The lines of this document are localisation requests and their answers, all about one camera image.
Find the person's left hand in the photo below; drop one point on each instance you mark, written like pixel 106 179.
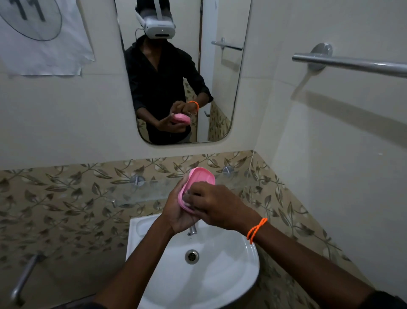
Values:
pixel 173 208

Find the person's right hand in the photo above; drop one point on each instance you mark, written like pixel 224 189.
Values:
pixel 222 205

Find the person's right fingers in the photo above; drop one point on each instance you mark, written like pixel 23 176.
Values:
pixel 194 195

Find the person's left thumb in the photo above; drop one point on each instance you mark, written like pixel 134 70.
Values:
pixel 182 184

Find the pink plastic soap dish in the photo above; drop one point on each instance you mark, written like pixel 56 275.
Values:
pixel 201 175

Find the person's left forearm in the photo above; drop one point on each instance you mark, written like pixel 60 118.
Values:
pixel 136 267

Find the person's right forearm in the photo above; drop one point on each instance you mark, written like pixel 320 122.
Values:
pixel 305 270

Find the clear glass shelf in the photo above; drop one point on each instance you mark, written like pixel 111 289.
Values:
pixel 149 192

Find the chrome basin tap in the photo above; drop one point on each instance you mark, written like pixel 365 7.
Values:
pixel 192 230

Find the chrome basin drain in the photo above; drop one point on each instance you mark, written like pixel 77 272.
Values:
pixel 192 256

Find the orange thread wristband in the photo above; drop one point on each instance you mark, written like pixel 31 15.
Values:
pixel 254 230

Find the white ceramic wash basin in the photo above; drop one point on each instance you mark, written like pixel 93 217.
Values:
pixel 219 280

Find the grey metal pipe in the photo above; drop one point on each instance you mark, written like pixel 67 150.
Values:
pixel 24 278

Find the white paper sheet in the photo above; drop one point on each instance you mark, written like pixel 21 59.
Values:
pixel 41 47

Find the chrome towel bar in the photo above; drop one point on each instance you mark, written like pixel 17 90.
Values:
pixel 349 63

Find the black shirt sleeve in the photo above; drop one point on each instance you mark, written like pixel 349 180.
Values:
pixel 384 300

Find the chrome shelf bracket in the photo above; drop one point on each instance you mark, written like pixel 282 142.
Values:
pixel 228 171
pixel 137 180

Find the frameless wall mirror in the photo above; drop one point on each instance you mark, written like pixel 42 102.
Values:
pixel 219 79

